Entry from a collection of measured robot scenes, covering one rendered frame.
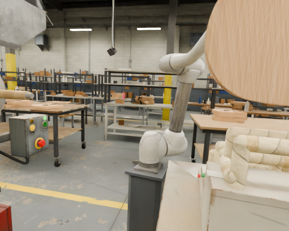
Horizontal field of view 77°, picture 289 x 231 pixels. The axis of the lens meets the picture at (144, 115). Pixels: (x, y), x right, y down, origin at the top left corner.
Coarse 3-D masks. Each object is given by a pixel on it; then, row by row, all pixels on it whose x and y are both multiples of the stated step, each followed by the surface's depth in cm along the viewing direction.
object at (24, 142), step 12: (12, 120) 90; (24, 120) 89; (36, 120) 95; (12, 132) 91; (24, 132) 90; (36, 132) 96; (48, 132) 105; (12, 144) 92; (24, 144) 91; (36, 144) 96; (48, 144) 105; (12, 156) 95; (24, 156) 92
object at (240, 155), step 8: (232, 152) 37; (240, 152) 36; (248, 152) 35; (232, 160) 37; (240, 160) 36; (248, 160) 36; (232, 168) 37; (240, 168) 36; (240, 176) 36; (232, 184) 37; (240, 184) 36
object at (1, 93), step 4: (0, 92) 64; (4, 92) 64; (8, 92) 64; (12, 92) 64; (16, 92) 63; (20, 92) 63; (24, 92) 63; (0, 96) 65; (4, 96) 64; (8, 96) 64; (12, 96) 64; (16, 96) 63; (20, 96) 63; (24, 96) 63
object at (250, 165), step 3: (213, 156) 70; (213, 159) 69; (249, 165) 65; (252, 165) 65; (255, 165) 65; (258, 165) 65; (261, 165) 64; (264, 165) 64; (267, 165) 64; (258, 168) 65; (261, 168) 64; (264, 168) 64; (267, 168) 64
